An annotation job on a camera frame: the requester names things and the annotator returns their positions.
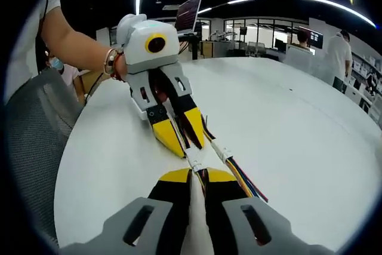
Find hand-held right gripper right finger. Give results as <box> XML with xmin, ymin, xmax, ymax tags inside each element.
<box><xmin>204</xmin><ymin>167</ymin><xmax>335</xmax><ymax>255</ymax></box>

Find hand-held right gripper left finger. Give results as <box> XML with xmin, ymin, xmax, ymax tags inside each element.
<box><xmin>59</xmin><ymin>167</ymin><xmax>192</xmax><ymax>255</ymax></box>

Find JST connector cable colourful wires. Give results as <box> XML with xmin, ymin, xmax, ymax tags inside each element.
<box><xmin>200</xmin><ymin>113</ymin><xmax>269</xmax><ymax>204</ymax></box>
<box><xmin>163</xmin><ymin>99</ymin><xmax>211</xmax><ymax>201</ymax></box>

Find person's right hand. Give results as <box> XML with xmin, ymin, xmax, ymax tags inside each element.
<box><xmin>178</xmin><ymin>173</ymin><xmax>214</xmax><ymax>255</ymax></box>

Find black laptop stand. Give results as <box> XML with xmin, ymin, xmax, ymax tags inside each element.
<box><xmin>178</xmin><ymin>31</ymin><xmax>202</xmax><ymax>60</ymax></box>

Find open laptop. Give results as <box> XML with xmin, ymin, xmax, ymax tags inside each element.
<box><xmin>174</xmin><ymin>0</ymin><xmax>204</xmax><ymax>34</ymax></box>

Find white desk partition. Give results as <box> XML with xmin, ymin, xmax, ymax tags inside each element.
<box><xmin>285</xmin><ymin>44</ymin><xmax>332</xmax><ymax>85</ymax></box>

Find grey mesh chair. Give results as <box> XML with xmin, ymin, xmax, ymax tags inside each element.
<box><xmin>4</xmin><ymin>68</ymin><xmax>82</xmax><ymax>251</ymax></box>

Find background computer monitor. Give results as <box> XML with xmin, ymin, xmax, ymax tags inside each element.
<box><xmin>309</xmin><ymin>30</ymin><xmax>325</xmax><ymax>50</ymax></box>

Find white storage shelf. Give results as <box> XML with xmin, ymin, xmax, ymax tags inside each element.
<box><xmin>351</xmin><ymin>51</ymin><xmax>382</xmax><ymax>91</ymax></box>

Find long curved ceiling light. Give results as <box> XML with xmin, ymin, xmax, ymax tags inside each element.
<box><xmin>297</xmin><ymin>0</ymin><xmax>377</xmax><ymax>27</ymax></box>

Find red string bracelet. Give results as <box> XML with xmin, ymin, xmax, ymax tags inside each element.
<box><xmin>110</xmin><ymin>50</ymin><xmax>127</xmax><ymax>83</ymax></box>

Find gold bracelet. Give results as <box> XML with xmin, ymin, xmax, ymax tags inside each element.
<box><xmin>103</xmin><ymin>47</ymin><xmax>119</xmax><ymax>76</ymax></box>

